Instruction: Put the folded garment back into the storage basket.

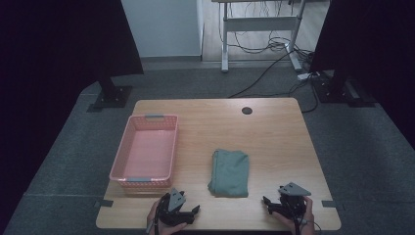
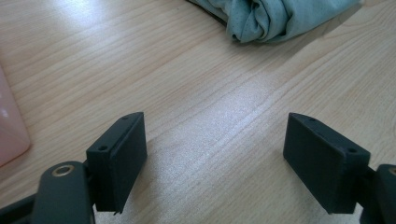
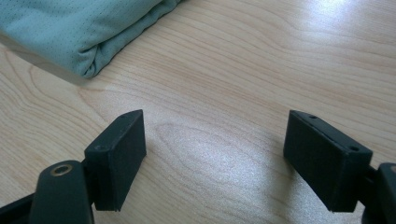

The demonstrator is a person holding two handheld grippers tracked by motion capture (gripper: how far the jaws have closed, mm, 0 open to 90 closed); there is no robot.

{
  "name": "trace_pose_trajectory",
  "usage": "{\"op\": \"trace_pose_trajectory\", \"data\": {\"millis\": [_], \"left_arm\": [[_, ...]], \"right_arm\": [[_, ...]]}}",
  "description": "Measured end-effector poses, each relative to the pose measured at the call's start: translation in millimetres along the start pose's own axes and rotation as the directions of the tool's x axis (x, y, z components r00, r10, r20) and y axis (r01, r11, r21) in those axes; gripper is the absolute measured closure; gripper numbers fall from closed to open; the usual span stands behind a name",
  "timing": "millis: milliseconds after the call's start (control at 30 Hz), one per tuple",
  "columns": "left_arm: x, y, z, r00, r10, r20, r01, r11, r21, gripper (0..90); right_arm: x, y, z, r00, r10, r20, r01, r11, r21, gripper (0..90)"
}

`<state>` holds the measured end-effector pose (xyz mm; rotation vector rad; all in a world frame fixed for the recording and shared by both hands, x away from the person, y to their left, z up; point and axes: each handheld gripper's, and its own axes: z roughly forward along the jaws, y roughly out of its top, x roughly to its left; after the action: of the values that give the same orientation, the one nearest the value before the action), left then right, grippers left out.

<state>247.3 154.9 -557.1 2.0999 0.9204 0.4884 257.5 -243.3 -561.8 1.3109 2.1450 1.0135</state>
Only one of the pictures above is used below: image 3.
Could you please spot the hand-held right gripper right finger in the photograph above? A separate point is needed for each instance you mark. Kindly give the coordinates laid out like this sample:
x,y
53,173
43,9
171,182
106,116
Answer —
x,y
323,161

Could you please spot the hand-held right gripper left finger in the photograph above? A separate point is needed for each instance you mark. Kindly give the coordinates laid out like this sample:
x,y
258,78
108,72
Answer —
x,y
116,161

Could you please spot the green mesh cloth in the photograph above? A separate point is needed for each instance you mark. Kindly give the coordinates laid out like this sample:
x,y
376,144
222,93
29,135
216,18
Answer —
x,y
71,28

